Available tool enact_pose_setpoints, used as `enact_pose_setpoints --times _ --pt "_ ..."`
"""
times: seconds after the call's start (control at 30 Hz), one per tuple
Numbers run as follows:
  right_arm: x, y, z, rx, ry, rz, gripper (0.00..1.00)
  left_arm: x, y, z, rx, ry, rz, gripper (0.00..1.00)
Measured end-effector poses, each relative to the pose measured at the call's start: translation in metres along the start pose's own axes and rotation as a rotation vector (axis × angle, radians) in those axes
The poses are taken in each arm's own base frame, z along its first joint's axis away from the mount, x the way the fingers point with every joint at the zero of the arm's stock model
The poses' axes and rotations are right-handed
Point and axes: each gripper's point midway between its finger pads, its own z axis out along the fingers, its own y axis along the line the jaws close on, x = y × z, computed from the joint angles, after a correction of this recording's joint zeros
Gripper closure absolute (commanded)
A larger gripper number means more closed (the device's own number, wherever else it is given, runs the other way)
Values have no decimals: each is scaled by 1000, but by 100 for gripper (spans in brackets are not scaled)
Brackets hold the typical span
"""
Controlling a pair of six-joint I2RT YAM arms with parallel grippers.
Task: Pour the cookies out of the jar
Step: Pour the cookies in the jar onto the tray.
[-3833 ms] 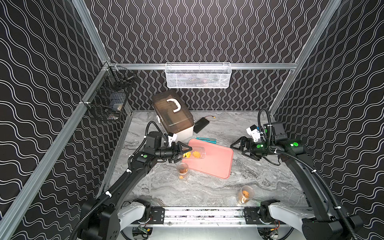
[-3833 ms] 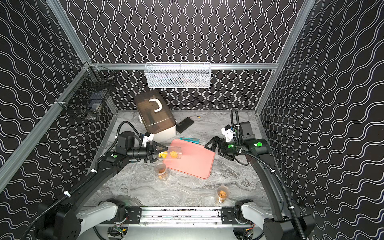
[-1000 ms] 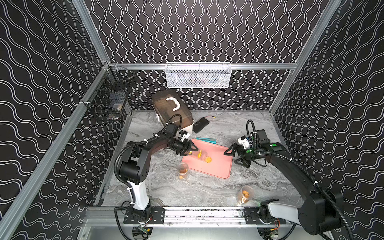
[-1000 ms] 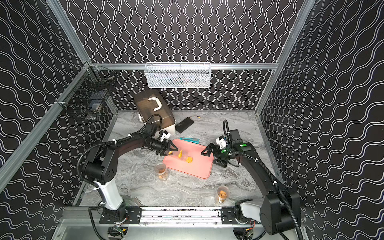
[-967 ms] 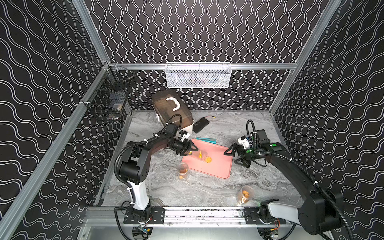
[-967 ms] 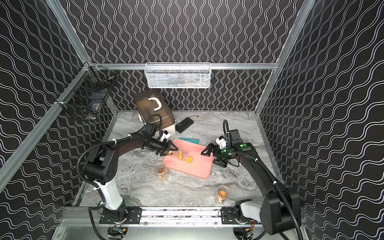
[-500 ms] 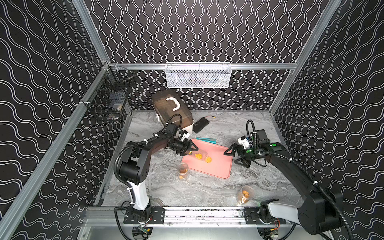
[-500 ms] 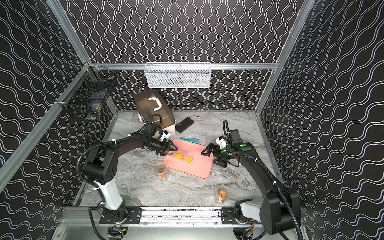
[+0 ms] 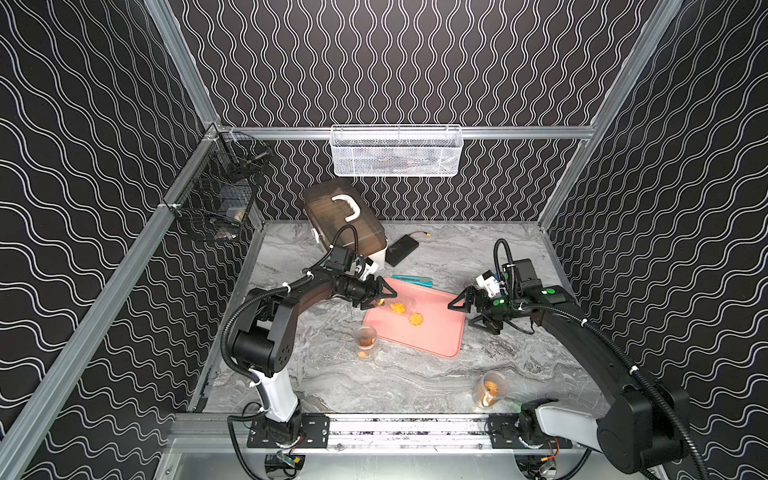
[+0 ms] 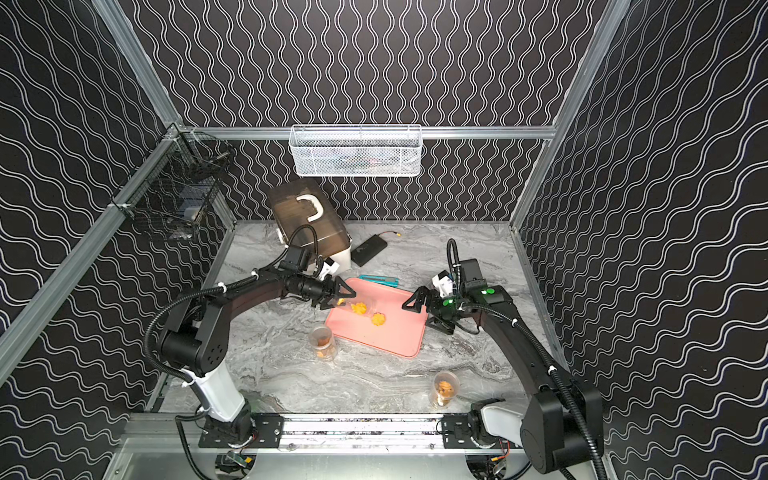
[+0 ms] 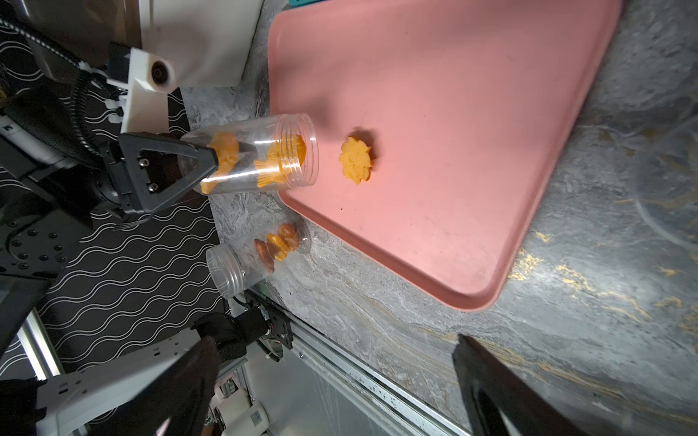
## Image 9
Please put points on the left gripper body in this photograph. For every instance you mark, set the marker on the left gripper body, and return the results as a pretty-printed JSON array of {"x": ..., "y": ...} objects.
[{"x": 369, "y": 290}]

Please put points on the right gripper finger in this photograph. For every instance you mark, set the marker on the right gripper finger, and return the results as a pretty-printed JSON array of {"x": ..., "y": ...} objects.
[
  {"x": 464, "y": 301},
  {"x": 487, "y": 324}
]

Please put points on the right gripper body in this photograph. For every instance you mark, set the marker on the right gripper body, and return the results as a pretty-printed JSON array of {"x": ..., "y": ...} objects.
[{"x": 495, "y": 308}]

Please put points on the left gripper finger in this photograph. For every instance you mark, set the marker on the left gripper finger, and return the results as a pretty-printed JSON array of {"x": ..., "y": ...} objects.
[
  {"x": 370, "y": 302},
  {"x": 380, "y": 288}
]

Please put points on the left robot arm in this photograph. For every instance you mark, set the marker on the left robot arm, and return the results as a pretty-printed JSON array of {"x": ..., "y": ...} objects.
[{"x": 258, "y": 338}]

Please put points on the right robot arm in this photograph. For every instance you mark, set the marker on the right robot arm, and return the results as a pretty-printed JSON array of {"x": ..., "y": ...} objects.
[{"x": 647, "y": 421}]

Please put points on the clear jar dark cookies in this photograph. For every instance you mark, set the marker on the clear jar dark cookies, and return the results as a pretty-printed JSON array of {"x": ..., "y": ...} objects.
[{"x": 366, "y": 341}]

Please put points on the pink plastic tray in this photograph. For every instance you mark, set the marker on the pink plastic tray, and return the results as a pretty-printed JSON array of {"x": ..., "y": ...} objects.
[{"x": 441, "y": 332}]

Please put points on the teal utility knife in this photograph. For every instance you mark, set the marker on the teal utility knife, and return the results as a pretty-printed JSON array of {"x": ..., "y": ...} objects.
[{"x": 417, "y": 280}]

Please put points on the black battery pack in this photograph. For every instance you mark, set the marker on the black battery pack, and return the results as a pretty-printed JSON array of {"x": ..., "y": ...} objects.
[{"x": 400, "y": 249}]

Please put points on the white box brown lid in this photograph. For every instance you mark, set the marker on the white box brown lid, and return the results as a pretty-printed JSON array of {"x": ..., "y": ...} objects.
[{"x": 339, "y": 215}]

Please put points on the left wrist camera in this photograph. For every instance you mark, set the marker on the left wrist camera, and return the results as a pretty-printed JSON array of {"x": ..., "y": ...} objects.
[{"x": 364, "y": 267}]

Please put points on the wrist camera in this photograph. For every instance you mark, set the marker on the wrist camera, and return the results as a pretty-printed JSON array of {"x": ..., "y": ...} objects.
[
  {"x": 489, "y": 282},
  {"x": 364, "y": 267}
]

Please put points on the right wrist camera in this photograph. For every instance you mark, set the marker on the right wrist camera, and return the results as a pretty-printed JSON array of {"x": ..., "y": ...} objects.
[{"x": 489, "y": 282}]

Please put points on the clear jar near rail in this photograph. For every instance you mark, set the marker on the clear jar near rail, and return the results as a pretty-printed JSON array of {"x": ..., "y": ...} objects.
[{"x": 492, "y": 387}]

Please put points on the white mesh wall basket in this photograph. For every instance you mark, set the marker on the white mesh wall basket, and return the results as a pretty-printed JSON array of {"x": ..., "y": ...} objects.
[{"x": 396, "y": 150}]

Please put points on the black wire wall basket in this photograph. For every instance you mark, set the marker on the black wire wall basket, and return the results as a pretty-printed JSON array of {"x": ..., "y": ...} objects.
[{"x": 217, "y": 205}]

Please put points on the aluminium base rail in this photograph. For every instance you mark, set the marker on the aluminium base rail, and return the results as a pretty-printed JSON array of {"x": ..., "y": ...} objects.
[{"x": 444, "y": 434}]

